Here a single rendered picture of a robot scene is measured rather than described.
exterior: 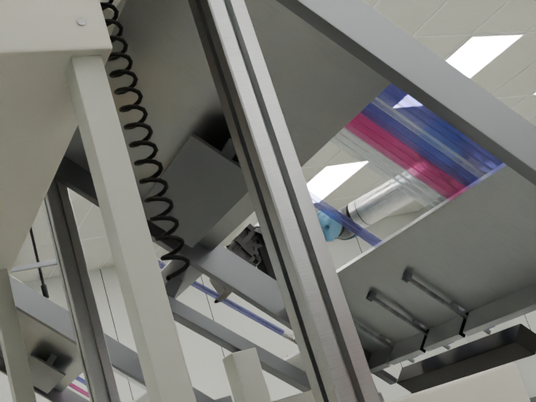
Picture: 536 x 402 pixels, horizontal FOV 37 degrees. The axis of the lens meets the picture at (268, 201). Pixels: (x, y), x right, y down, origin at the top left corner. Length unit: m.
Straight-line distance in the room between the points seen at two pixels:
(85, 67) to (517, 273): 0.71
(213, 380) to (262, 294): 8.01
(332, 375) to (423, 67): 0.41
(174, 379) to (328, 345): 0.13
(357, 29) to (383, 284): 0.55
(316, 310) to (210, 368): 8.83
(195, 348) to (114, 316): 1.02
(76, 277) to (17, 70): 0.71
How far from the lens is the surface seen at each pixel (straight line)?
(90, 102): 0.74
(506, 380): 0.84
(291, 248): 0.69
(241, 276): 1.49
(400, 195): 1.98
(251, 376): 1.74
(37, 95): 0.82
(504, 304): 1.25
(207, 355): 9.52
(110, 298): 9.34
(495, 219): 1.12
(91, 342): 1.39
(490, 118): 0.96
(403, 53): 0.93
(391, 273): 1.31
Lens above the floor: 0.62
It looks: 16 degrees up
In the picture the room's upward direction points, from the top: 18 degrees counter-clockwise
